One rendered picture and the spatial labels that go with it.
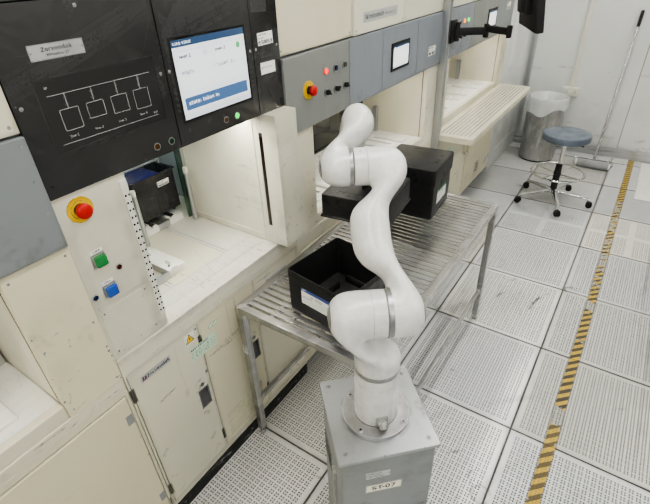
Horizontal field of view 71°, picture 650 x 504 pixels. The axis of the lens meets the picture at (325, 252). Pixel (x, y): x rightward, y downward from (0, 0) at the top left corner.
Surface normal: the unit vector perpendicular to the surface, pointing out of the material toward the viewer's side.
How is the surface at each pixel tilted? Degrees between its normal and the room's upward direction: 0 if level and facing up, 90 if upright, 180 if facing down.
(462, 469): 0
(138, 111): 90
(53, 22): 90
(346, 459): 0
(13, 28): 90
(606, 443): 0
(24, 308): 90
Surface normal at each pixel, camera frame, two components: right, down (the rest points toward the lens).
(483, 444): -0.04, -0.84
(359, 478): 0.19, 0.53
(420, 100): -0.56, 0.47
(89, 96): 0.83, 0.28
